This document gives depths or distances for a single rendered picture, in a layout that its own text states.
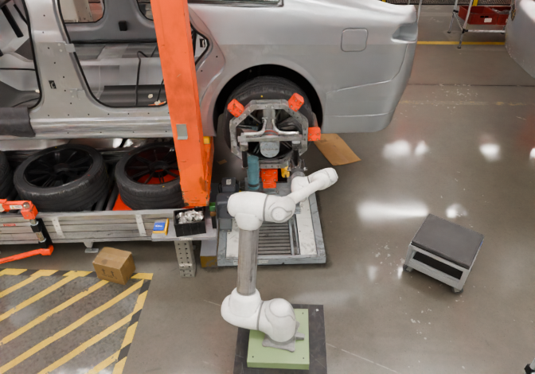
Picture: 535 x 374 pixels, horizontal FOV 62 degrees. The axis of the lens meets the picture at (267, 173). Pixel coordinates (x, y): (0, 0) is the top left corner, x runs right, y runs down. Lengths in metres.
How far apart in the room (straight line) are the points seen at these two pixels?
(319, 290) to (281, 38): 1.73
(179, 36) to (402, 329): 2.25
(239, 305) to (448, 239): 1.58
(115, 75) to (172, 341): 2.27
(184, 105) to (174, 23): 0.48
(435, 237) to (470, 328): 0.61
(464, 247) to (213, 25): 2.19
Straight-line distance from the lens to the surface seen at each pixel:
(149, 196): 3.35
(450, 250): 3.24
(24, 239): 3.81
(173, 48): 2.50
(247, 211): 2.16
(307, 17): 2.99
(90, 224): 3.52
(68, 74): 3.37
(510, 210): 4.29
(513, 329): 3.44
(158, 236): 3.05
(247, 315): 2.43
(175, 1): 2.41
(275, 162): 3.28
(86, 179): 3.60
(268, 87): 3.07
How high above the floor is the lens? 2.59
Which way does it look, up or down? 38 degrees down
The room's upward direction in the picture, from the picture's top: 1 degrees counter-clockwise
